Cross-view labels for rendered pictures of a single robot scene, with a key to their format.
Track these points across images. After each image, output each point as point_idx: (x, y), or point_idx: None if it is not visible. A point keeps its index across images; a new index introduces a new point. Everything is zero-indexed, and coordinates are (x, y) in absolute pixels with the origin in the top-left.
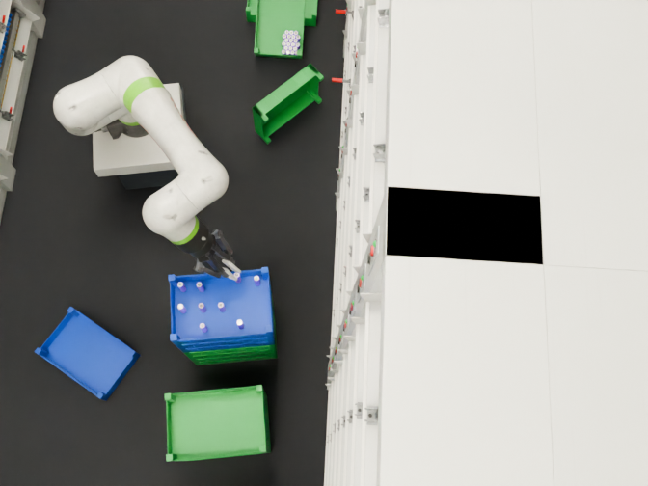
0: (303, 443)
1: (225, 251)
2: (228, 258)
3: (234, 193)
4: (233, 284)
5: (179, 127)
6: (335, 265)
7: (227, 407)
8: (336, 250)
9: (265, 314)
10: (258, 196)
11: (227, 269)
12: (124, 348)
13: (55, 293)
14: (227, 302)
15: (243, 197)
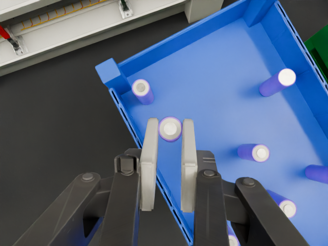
0: (291, 14)
1: (93, 217)
2: (131, 181)
3: (17, 234)
4: (174, 152)
5: None
6: (59, 44)
7: None
8: (35, 52)
9: (213, 46)
10: (9, 200)
11: (186, 162)
12: None
13: None
14: (223, 149)
15: (18, 220)
